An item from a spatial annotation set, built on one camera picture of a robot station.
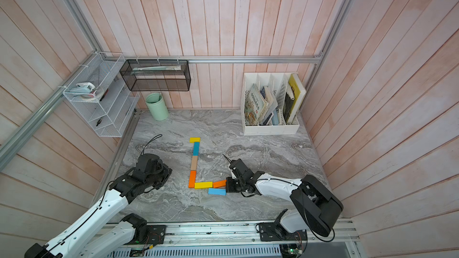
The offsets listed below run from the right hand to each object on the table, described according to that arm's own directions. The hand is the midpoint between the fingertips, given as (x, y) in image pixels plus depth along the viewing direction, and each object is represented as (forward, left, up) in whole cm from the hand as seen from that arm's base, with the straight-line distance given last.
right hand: (225, 185), depth 87 cm
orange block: (+3, +17, 0) cm, 17 cm away
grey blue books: (+37, -26, +11) cm, 47 cm away
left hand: (+2, +24, +11) cm, 26 cm away
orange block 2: (0, +3, +1) cm, 3 cm away
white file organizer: (+56, -31, +19) cm, 67 cm away
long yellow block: (0, +11, 0) cm, 11 cm away
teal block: (+21, +18, 0) cm, 28 cm away
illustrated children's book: (+41, -16, +15) cm, 47 cm away
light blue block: (-3, +4, 0) cm, 5 cm away
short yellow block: (+28, +18, +1) cm, 33 cm away
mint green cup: (+43, +43, +15) cm, 62 cm away
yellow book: (+42, -38, +26) cm, 62 cm away
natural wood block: (+12, +18, +1) cm, 21 cm away
